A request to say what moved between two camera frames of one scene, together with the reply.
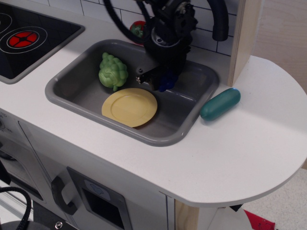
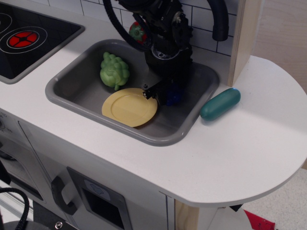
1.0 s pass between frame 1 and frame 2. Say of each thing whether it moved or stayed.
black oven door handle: stayed
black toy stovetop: stayed
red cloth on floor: stayed
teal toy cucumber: stayed
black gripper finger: moved
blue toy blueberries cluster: moved
